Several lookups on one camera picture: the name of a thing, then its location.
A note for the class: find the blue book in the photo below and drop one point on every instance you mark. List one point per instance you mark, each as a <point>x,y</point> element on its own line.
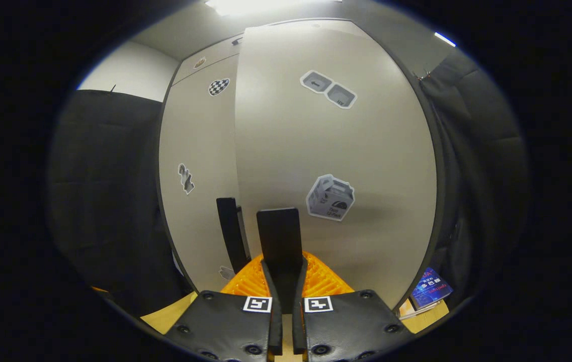
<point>430,287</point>

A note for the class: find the grey cabinet drawer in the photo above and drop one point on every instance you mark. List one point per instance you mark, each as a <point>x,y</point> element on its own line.
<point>210,55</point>

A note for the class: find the grey double-door shoe cabinet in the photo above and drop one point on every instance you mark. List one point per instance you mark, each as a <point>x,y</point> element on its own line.
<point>158,166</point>

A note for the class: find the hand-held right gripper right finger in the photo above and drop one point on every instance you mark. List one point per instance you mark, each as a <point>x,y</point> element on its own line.
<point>300,322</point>

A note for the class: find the long ceiling light panel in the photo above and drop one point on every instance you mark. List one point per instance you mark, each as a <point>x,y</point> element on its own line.
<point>265,6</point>

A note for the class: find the grey cabinet door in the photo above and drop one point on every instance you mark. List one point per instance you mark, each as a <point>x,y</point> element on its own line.
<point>366,151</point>
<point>200,141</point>

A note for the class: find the small ceiling light panel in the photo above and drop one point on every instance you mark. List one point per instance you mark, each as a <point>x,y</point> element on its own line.
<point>444,39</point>

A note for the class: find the white orange booklet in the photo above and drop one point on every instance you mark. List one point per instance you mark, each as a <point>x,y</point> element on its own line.
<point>407,309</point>

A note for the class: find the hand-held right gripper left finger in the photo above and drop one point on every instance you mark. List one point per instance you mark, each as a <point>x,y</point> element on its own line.
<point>274,322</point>

